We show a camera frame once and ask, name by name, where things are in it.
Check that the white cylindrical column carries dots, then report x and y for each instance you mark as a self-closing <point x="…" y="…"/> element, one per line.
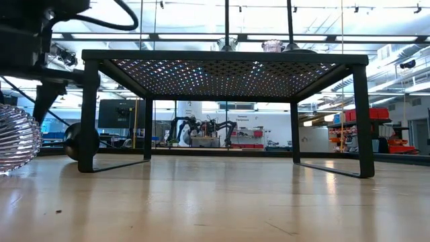
<point x="188" y="111"/>

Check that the black perforated metal riser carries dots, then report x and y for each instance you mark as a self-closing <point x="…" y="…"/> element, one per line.
<point x="221" y="55"/>

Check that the small pink glass candle holder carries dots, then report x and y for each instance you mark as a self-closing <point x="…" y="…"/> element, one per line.
<point x="272" y="45"/>

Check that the black diagonal frame strut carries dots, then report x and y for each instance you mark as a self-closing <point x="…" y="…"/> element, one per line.
<point x="57" y="117"/>

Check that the black background robot arm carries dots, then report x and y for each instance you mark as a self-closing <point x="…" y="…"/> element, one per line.
<point x="231" y="132"/>
<point x="193" y="121"/>

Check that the black computer monitor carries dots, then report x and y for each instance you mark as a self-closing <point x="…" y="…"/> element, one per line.
<point x="114" y="114"/>

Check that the large pink ribbed glass holder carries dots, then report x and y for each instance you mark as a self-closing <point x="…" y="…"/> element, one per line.
<point x="18" y="138"/>

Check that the black table frame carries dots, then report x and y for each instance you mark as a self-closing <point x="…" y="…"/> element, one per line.
<point x="201" y="153"/>

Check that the black round ball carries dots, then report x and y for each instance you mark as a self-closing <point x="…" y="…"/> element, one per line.
<point x="71" y="141"/>

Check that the yellow vertical pole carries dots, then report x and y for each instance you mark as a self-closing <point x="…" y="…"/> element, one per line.
<point x="135" y="121"/>

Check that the black ceiling spotlights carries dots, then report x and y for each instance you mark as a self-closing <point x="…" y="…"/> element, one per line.
<point x="65" y="57"/>

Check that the small red parts bins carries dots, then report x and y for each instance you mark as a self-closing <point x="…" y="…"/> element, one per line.
<point x="258" y="133"/>

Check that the black ceiling camera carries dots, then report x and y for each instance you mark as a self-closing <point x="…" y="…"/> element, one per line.
<point x="408" y="64"/>

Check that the low red storage bins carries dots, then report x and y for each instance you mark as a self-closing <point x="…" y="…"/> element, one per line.
<point x="401" y="148"/>

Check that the large red storage bins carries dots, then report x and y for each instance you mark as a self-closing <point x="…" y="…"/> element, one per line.
<point x="369" y="114"/>

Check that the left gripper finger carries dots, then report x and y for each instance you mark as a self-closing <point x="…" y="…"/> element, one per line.
<point x="45" y="97"/>

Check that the storage shelf rack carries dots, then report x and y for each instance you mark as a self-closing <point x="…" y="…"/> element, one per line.
<point x="369" y="131"/>

